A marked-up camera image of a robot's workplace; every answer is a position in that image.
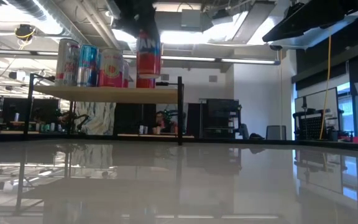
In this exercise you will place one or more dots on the black bag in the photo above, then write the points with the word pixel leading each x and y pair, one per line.
pixel 256 137

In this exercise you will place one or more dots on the black round ceiling device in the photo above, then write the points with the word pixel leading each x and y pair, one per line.
pixel 25 31

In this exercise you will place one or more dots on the small distant white can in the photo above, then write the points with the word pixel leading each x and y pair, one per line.
pixel 141 130
pixel 146 130

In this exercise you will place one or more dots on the wooden shelf with black posts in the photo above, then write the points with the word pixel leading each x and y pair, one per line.
pixel 120 95

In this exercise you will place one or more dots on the whiteboard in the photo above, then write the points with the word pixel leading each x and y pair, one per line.
pixel 312 99

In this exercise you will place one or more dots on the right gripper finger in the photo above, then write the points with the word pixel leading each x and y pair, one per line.
pixel 284 26

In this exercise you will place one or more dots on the grey waste bin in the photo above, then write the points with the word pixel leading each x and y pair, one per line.
pixel 276 133

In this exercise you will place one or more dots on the grey marbled partition panel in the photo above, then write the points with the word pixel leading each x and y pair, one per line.
pixel 95 118

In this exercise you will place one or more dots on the person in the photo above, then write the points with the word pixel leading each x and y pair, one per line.
pixel 160 119

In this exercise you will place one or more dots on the distant wooden table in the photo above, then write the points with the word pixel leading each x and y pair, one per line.
pixel 129 135

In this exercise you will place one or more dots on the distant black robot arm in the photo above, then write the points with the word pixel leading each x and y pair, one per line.
pixel 73 121

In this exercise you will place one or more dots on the black storage rack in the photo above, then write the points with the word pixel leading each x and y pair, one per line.
pixel 222 118

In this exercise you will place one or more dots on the dark dome camera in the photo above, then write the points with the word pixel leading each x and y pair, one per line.
pixel 275 47

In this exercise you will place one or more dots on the grey wall vent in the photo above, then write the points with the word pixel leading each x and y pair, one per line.
pixel 213 78
pixel 165 77

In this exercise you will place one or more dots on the pink soda can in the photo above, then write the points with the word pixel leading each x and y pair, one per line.
pixel 110 70

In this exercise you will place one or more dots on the silver and blue slim can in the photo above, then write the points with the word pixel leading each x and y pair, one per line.
pixel 87 65

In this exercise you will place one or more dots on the long ceiling light strip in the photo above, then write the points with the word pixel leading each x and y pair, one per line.
pixel 197 58

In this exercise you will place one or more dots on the black pegboard rack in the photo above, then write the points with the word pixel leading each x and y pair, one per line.
pixel 309 127

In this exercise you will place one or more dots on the grey chair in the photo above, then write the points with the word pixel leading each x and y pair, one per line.
pixel 244 132

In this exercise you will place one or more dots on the small red box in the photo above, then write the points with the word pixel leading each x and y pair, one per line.
pixel 357 140

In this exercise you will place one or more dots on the grey ceiling ventilation box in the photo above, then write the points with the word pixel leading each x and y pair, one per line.
pixel 191 20

